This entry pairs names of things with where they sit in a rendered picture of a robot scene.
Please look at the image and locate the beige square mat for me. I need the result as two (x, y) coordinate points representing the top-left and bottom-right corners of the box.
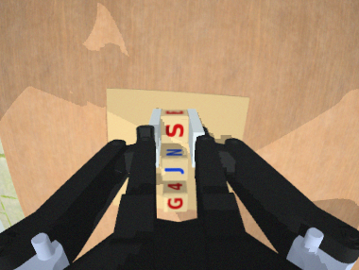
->
(107, 88), (249, 210)

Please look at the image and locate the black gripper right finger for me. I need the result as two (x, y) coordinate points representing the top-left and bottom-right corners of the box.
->
(188, 109), (359, 270)

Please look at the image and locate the cream block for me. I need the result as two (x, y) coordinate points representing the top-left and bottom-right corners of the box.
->
(161, 147), (188, 180)
(161, 110), (189, 143)
(162, 180), (188, 212)

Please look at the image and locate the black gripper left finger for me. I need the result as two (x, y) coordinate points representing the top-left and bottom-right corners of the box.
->
(0, 109), (162, 270)

